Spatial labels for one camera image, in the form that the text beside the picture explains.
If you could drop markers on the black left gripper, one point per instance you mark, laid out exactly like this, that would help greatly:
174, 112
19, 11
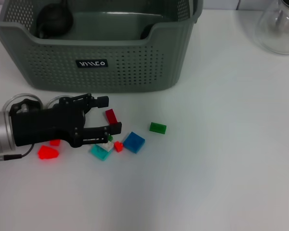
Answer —
43, 126

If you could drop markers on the grey perforated storage bin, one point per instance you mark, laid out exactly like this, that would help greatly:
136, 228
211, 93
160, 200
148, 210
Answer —
135, 72

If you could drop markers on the long dark red brick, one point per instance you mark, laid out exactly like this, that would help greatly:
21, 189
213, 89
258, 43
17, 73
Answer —
110, 116

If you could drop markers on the wide white brick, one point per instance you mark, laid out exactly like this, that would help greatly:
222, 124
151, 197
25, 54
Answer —
108, 146

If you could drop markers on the tiny red brick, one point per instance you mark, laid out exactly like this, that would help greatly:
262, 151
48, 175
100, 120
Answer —
118, 146

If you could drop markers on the blue square plate brick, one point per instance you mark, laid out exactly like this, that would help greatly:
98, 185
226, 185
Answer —
134, 142

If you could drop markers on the teal plate brick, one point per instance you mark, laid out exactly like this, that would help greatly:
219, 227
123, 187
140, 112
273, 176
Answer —
98, 153

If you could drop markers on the green rectangular brick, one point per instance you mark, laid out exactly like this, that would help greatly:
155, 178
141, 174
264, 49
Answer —
157, 128

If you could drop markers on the small red square brick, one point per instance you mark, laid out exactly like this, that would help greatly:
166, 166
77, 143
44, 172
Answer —
55, 142

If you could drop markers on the red sloped brick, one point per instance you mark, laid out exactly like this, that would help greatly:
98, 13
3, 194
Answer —
48, 152

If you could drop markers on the black teapot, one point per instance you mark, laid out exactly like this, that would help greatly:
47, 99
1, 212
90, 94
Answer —
54, 20

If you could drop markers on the clear glass pitcher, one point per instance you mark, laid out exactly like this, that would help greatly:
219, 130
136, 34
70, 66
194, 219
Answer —
277, 31

